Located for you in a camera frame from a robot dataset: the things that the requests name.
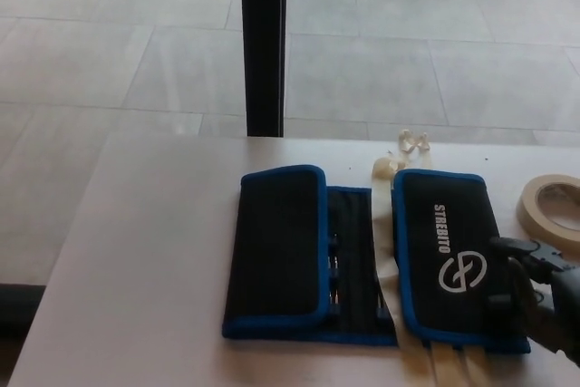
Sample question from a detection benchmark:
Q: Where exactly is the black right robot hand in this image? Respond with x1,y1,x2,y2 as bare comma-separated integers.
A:
487,236,580,361

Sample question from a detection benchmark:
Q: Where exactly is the black blue-trimmed fabric toolkit roll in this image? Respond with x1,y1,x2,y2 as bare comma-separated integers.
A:
220,163,532,354

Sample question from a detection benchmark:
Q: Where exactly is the dark object beside desk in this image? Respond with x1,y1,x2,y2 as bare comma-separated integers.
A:
0,282,46,347

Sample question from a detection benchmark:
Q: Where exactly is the black vertical window frame post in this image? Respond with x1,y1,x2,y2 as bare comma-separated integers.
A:
238,0,287,138

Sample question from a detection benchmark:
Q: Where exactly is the beige masking tape roll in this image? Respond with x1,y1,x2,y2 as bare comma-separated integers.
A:
516,173,580,243

